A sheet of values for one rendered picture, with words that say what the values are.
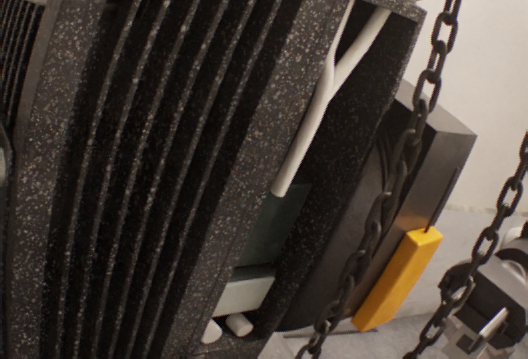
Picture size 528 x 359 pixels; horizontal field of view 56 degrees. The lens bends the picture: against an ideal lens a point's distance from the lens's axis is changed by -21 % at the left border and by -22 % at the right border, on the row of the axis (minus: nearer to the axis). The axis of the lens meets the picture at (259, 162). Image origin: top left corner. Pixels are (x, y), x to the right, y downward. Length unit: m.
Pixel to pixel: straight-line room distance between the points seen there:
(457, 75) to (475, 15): 0.31
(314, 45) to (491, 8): 1.99
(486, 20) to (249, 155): 2.01
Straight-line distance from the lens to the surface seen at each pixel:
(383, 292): 0.78
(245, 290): 0.77
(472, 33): 2.46
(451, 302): 0.38
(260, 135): 0.58
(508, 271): 0.58
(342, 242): 0.78
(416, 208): 0.73
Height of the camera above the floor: 1.64
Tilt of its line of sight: 23 degrees down
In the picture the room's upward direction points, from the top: 23 degrees clockwise
